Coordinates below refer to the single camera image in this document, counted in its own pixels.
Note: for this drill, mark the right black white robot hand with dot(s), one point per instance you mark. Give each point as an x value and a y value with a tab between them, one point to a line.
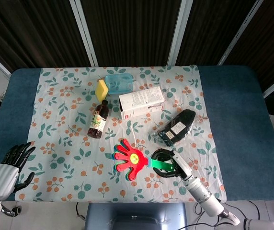
183	167

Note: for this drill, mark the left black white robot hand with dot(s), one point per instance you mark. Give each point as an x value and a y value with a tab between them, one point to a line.
3	177

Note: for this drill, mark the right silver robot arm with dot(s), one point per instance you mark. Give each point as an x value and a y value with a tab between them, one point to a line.
204	194

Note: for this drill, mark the dark ribbed screen panel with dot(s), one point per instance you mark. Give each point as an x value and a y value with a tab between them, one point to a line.
273	43
31	31
211	31
132	31

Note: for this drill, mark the dark brown glass bottle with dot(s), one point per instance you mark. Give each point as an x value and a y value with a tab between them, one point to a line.
98	119

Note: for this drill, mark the blue clear plastic container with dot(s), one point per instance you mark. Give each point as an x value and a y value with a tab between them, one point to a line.
120	83

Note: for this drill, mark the grey robot torso base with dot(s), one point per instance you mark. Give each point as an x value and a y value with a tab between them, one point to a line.
132	215

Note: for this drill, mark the black socks in plastic bag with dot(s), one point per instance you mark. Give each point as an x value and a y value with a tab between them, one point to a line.
177	127

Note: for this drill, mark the white cardboard product box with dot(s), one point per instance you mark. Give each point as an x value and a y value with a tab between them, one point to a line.
139	100

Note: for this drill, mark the white floral leaf tablecloth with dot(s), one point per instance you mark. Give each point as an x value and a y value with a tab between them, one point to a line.
62	134

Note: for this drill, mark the yellow sponge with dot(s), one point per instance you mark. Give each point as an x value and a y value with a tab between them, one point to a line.
101	89

